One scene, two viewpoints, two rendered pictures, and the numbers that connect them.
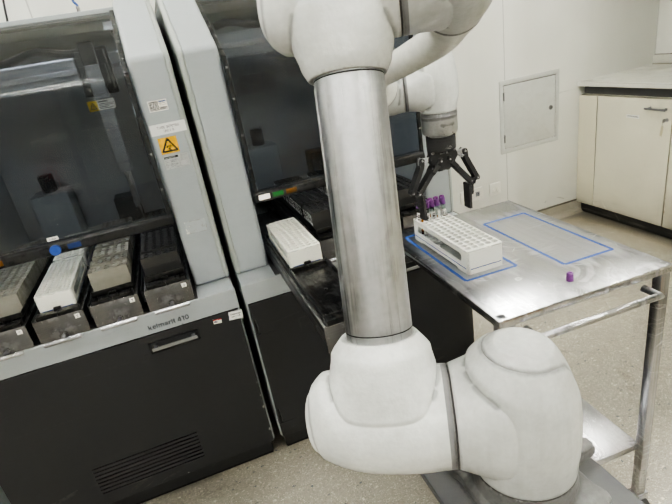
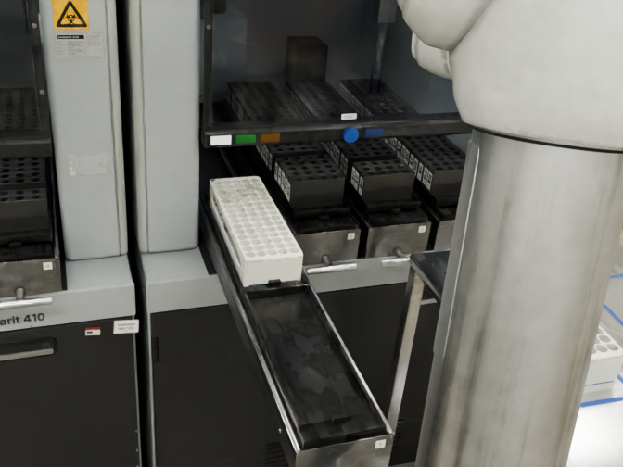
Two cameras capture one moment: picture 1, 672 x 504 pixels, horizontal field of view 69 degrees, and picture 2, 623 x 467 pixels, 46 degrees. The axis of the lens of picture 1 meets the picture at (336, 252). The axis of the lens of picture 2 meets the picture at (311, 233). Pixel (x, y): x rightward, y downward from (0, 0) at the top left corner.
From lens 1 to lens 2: 0.36 m
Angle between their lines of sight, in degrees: 9
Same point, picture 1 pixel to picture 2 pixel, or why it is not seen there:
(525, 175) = not seen: hidden behind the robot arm
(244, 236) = (169, 196)
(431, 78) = not seen: hidden behind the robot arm
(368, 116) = (591, 254)
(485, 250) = (596, 363)
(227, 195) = (156, 123)
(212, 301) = (91, 299)
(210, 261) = (100, 226)
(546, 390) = not seen: outside the picture
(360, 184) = (527, 388)
